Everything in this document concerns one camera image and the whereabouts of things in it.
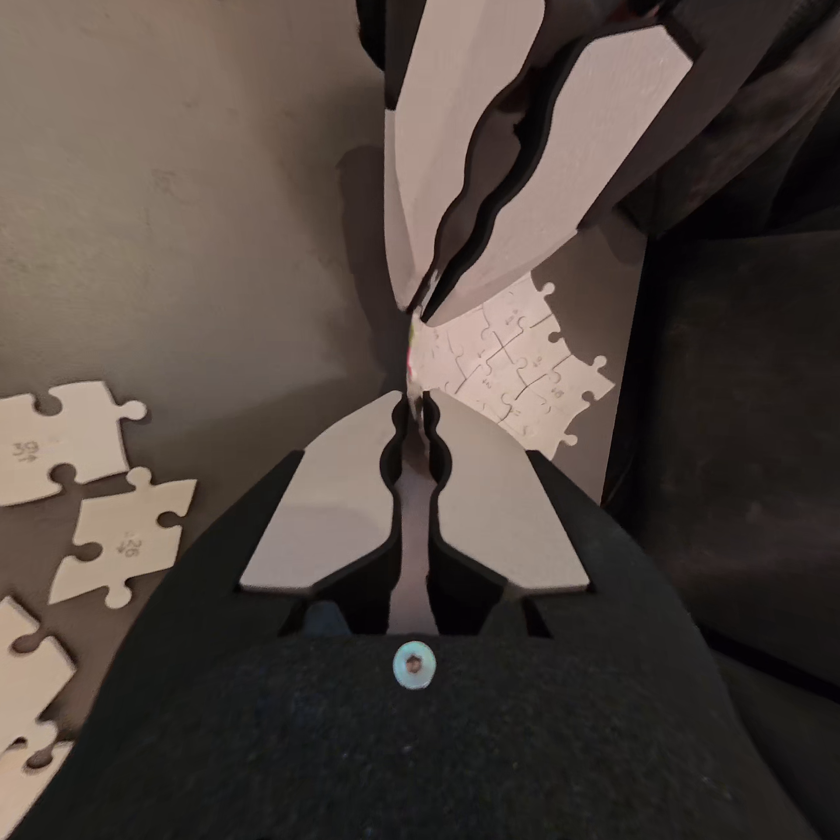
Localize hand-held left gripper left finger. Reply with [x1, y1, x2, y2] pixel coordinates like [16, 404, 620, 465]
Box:
[239, 390, 404, 634]

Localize person's dark trousers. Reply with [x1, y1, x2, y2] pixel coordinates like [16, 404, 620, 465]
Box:
[604, 223, 840, 697]

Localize assembled curved puzzle ball section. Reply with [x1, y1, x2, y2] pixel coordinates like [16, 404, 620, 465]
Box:
[407, 272, 616, 463]

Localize pile of white puzzle pieces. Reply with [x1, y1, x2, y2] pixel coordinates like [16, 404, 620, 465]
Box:
[0, 381, 198, 834]

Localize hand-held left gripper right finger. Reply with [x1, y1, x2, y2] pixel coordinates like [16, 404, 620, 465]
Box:
[423, 390, 592, 634]

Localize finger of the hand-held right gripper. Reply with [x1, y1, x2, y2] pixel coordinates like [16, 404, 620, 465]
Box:
[420, 26, 697, 324]
[384, 0, 546, 312]

